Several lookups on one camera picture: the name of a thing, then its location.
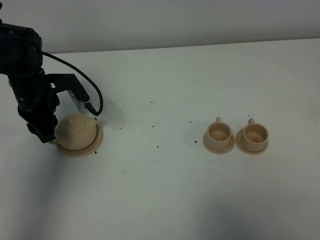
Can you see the teacup saucer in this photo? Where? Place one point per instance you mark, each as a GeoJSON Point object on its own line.
{"type": "Point", "coordinates": [218, 147]}
{"type": "Point", "coordinates": [238, 141]}

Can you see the beige teacup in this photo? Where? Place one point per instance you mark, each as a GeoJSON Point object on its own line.
{"type": "Point", "coordinates": [255, 136]}
{"type": "Point", "coordinates": [219, 130]}

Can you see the right beige teacup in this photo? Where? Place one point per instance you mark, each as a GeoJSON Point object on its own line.
{"type": "Point", "coordinates": [255, 136]}

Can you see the beige teapot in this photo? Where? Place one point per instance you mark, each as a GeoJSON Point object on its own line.
{"type": "Point", "coordinates": [76, 132]}

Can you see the left beige teacup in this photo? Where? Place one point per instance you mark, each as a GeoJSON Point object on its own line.
{"type": "Point", "coordinates": [219, 130]}

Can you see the left teacup saucer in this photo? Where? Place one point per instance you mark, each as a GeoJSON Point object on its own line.
{"type": "Point", "coordinates": [218, 147]}

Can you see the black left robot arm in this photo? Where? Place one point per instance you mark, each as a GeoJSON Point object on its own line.
{"type": "Point", "coordinates": [21, 61]}

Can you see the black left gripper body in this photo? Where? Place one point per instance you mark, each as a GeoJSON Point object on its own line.
{"type": "Point", "coordinates": [36, 98]}

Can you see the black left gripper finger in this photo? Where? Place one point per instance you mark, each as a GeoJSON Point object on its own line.
{"type": "Point", "coordinates": [45, 132]}

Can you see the beige teapot saucer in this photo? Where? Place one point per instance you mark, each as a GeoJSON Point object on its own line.
{"type": "Point", "coordinates": [86, 151]}

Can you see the right teacup saucer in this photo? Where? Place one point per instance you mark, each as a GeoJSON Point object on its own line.
{"type": "Point", "coordinates": [238, 141]}

